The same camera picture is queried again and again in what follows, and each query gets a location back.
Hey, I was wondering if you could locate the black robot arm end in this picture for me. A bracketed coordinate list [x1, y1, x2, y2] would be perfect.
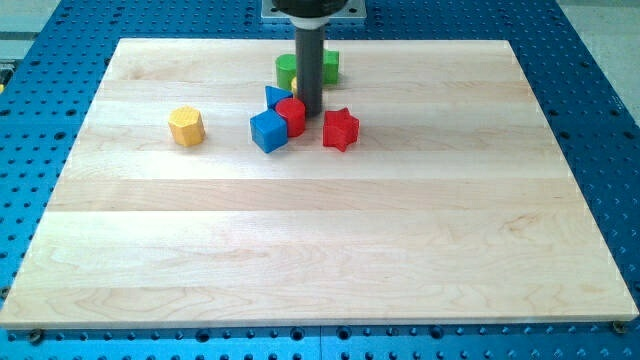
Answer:
[272, 0, 347, 30]

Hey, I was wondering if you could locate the blue triangle block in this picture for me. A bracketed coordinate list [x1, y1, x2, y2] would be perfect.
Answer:
[265, 86, 293, 109]

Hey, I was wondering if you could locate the yellow heart block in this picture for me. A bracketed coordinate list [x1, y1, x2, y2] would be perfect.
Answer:
[290, 77, 298, 98]

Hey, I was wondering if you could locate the red star block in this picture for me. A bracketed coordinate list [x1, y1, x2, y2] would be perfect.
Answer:
[323, 108, 360, 152]

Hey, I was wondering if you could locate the blue cube block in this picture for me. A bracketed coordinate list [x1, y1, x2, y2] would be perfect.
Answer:
[250, 109, 288, 153]

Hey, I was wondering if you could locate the red cylinder block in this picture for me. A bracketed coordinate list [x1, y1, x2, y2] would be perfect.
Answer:
[275, 98, 306, 137]

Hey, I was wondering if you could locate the wooden board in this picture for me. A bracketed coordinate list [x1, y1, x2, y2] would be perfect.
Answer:
[1, 38, 638, 329]

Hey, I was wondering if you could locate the green cylinder block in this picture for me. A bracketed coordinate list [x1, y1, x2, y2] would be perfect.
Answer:
[275, 54, 297, 90]

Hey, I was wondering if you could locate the green block right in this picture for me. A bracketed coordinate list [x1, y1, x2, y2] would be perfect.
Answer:
[323, 49, 340, 85]

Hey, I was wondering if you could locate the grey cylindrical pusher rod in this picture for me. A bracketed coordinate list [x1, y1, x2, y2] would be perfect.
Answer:
[295, 26, 325, 117]

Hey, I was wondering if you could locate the yellow hexagon block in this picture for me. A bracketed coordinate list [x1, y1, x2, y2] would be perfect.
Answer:
[168, 106, 206, 147]

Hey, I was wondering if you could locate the silver mounting plate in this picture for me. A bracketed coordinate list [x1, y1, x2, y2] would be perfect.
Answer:
[259, 0, 367, 22]

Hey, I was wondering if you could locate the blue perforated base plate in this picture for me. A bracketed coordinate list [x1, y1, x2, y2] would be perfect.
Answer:
[1, 1, 639, 359]

